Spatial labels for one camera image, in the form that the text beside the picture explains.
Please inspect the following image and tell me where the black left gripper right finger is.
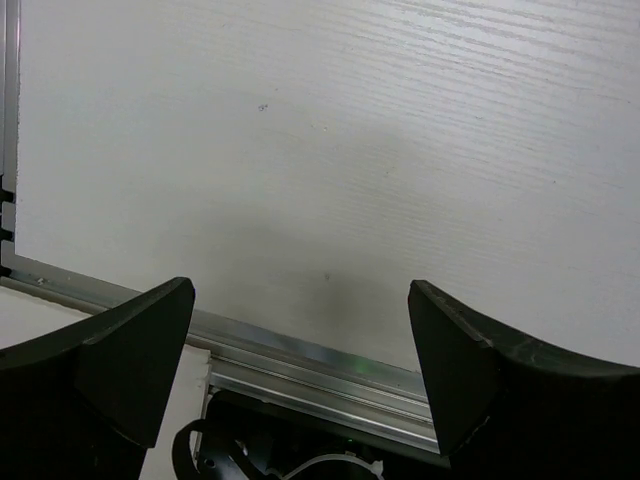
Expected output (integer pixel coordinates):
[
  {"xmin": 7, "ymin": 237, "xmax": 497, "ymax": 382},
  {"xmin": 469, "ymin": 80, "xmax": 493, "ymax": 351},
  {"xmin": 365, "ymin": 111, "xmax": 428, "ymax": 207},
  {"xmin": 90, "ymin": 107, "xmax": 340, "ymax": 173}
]
[{"xmin": 408, "ymin": 280, "xmax": 639, "ymax": 479}]

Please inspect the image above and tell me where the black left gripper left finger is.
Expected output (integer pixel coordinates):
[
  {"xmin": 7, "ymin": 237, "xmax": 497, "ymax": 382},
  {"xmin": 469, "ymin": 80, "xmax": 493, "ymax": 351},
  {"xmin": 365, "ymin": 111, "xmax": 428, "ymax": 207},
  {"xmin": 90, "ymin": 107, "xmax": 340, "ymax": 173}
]
[{"xmin": 1, "ymin": 277, "xmax": 195, "ymax": 479}]

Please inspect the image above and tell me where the aluminium table frame rail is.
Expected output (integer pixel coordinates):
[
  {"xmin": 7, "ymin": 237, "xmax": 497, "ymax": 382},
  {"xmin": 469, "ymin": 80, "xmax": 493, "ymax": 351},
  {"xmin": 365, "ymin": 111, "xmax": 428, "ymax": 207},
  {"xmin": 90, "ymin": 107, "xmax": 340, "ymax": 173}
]
[{"xmin": 0, "ymin": 0, "xmax": 446, "ymax": 459}]

